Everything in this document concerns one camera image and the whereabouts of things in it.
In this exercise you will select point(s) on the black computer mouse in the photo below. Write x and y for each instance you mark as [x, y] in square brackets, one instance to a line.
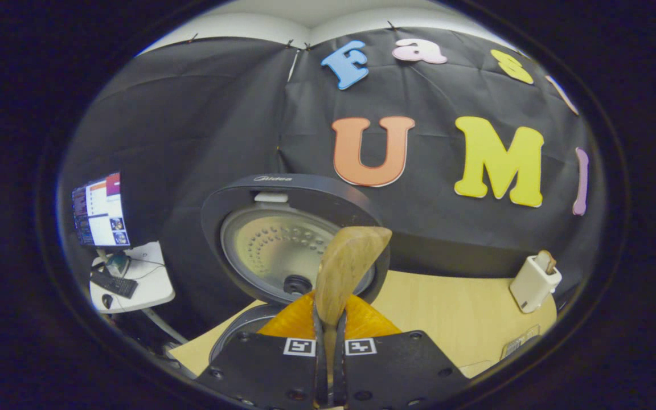
[107, 301]

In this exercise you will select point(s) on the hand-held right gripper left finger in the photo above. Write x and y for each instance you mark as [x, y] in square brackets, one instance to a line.
[259, 364]

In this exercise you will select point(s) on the white toaster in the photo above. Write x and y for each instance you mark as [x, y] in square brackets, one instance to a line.
[533, 285]

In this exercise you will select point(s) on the black keyboard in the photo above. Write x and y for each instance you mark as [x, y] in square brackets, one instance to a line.
[114, 283]

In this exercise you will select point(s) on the wooden spoon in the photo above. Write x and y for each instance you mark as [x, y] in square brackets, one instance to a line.
[348, 262]

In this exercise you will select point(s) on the dark grey rice cooker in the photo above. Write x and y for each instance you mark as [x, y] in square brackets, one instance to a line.
[271, 245]

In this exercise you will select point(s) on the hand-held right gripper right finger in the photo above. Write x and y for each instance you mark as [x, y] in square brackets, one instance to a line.
[402, 364]

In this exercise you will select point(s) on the small teal object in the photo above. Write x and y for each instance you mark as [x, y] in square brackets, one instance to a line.
[118, 265]

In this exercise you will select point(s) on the bread slice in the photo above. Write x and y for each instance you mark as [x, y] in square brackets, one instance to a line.
[547, 262]

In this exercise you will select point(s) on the white side table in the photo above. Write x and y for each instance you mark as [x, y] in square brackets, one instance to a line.
[151, 285]

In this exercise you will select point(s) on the computer monitor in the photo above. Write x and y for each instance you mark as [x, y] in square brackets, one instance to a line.
[100, 210]

